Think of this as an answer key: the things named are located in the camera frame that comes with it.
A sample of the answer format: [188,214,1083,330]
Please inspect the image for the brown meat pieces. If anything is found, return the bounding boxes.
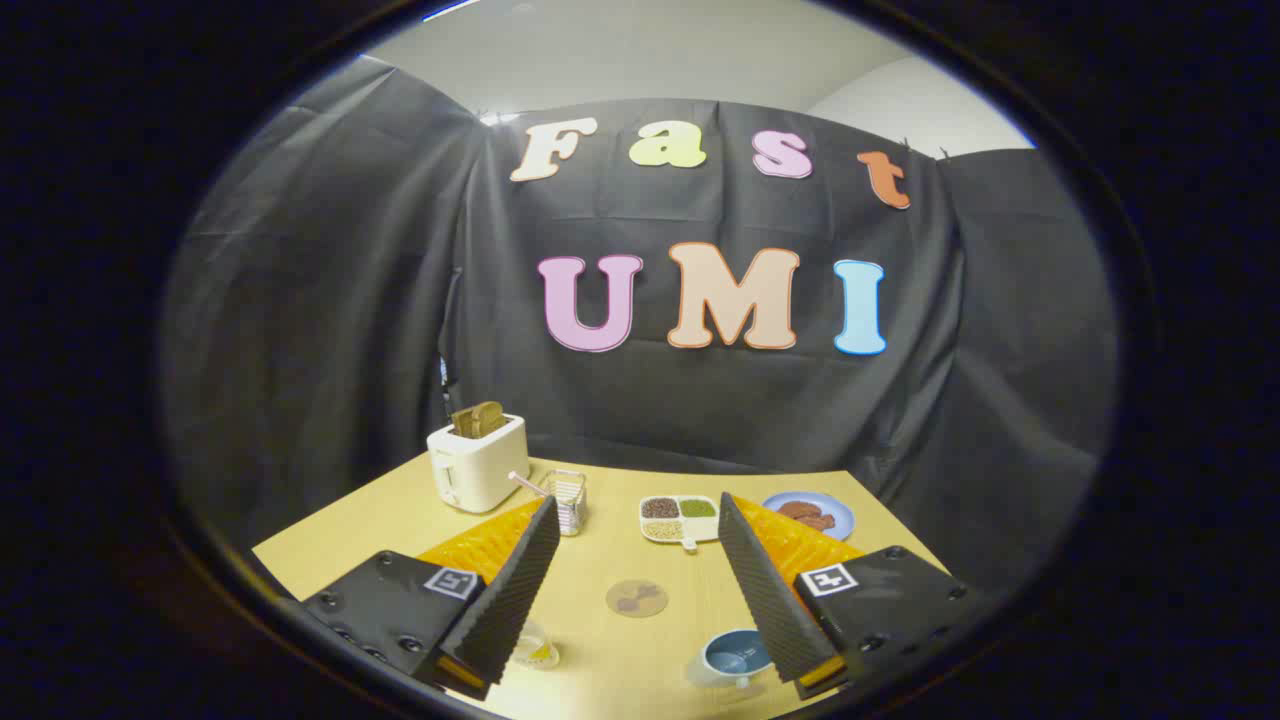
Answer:
[777,500,837,532]

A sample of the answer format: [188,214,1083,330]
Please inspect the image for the blue and white cup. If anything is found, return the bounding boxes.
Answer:
[702,628,774,690]

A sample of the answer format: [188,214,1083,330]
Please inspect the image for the blue plate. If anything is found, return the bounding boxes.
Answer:
[761,490,857,542]

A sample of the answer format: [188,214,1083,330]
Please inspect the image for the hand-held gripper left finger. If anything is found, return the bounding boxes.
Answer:
[303,496,562,702]

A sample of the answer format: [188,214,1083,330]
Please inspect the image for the black backdrop cloth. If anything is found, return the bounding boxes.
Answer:
[160,55,1119,601]

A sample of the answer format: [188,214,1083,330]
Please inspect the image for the brown toast slices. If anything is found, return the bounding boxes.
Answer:
[450,401,508,439]

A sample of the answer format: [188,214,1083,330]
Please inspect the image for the wooden table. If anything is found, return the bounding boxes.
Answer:
[250,452,951,720]

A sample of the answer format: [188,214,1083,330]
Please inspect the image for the round brown coaster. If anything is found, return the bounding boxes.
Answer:
[605,578,670,620]

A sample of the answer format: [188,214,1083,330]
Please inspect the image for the white divided dish with grains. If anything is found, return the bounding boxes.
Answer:
[639,494,722,552]

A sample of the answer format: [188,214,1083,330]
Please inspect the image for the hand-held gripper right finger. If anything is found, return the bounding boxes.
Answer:
[717,491,972,701]

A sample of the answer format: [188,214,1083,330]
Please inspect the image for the white toaster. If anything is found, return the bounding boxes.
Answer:
[427,412,531,515]

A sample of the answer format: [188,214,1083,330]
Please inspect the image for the clear glass with pink straw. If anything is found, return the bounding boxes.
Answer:
[508,469,589,538]

